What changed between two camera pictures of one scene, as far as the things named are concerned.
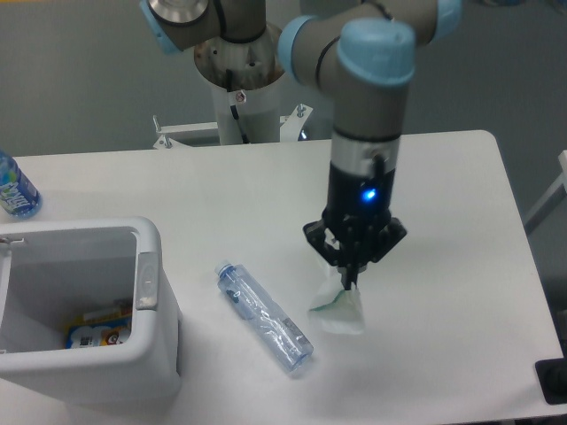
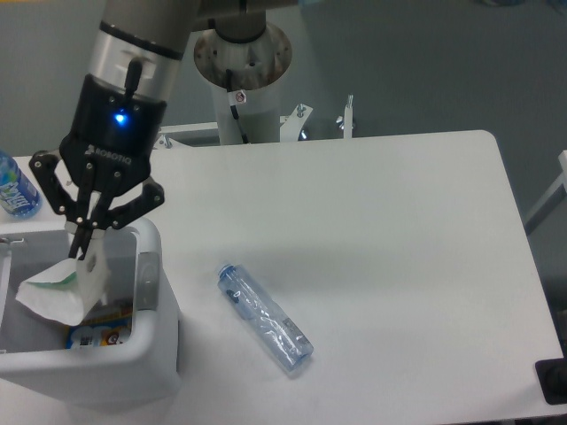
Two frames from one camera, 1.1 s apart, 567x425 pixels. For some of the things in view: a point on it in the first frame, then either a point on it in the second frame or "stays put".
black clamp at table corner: x=552 y=375 stays put
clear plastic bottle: x=290 y=346 stays put
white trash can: x=50 y=273 stays put
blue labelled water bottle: x=19 y=197 stays put
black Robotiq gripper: x=358 y=207 -> x=108 y=142
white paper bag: x=344 y=315 -> x=65 y=291
